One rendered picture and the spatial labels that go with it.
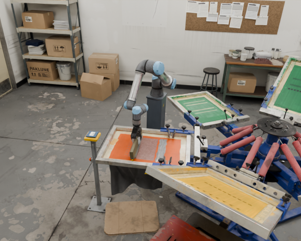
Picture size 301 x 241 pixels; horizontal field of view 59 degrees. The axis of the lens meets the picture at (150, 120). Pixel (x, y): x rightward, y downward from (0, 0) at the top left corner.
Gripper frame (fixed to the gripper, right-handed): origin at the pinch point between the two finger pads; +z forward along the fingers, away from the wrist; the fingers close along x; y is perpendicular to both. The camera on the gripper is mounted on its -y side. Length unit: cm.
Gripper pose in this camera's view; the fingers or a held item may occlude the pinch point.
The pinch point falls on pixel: (135, 143)
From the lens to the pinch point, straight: 243.2
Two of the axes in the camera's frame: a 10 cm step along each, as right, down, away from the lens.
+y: 1.4, -4.5, 8.8
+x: -9.9, -0.9, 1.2
